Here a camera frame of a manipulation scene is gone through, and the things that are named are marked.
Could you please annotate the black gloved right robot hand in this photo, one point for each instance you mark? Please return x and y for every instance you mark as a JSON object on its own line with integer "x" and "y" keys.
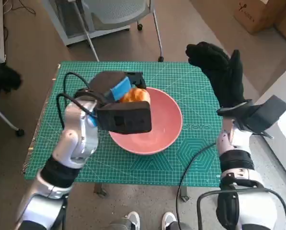
{"x": 229, "y": 81}

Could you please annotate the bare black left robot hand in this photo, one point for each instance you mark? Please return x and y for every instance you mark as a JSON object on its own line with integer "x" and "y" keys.
{"x": 104, "y": 81}

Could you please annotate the ridged toy bread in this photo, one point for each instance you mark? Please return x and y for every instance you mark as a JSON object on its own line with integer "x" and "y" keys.
{"x": 136, "y": 95}

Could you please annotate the pink bowl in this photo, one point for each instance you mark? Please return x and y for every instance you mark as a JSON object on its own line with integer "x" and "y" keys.
{"x": 162, "y": 134}

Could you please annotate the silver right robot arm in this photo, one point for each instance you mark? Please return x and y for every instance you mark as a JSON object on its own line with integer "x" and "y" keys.
{"x": 238, "y": 165}

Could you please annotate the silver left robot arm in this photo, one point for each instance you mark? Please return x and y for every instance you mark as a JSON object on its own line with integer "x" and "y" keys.
{"x": 78, "y": 139}

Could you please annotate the white desk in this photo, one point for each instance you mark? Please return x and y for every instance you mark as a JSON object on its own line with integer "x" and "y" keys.
{"x": 281, "y": 83}

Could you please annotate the grey mesh chair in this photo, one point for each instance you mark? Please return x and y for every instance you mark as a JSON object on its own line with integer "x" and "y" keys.
{"x": 118, "y": 12}

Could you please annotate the printed cardboard box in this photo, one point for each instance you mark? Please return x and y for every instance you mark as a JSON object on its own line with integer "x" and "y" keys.
{"x": 255, "y": 14}

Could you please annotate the green cutting mat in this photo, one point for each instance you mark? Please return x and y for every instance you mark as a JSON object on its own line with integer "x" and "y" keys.
{"x": 123, "y": 167}

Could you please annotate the chair legs with black casters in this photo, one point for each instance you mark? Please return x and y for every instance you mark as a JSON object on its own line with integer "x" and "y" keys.
{"x": 19, "y": 132}

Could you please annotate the person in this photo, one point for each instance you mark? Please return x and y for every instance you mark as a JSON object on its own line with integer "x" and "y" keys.
{"x": 3, "y": 79}

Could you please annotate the grey table leg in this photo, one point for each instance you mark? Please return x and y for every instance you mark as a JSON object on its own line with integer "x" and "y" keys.
{"x": 100, "y": 189}
{"x": 184, "y": 194}

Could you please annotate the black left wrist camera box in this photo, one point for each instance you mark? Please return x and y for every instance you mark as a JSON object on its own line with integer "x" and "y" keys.
{"x": 123, "y": 117}

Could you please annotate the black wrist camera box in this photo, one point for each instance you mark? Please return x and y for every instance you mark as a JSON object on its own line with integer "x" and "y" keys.
{"x": 123, "y": 117}
{"x": 265, "y": 115}

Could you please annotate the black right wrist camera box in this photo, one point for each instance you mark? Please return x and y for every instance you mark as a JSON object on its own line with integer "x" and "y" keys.
{"x": 265, "y": 115}

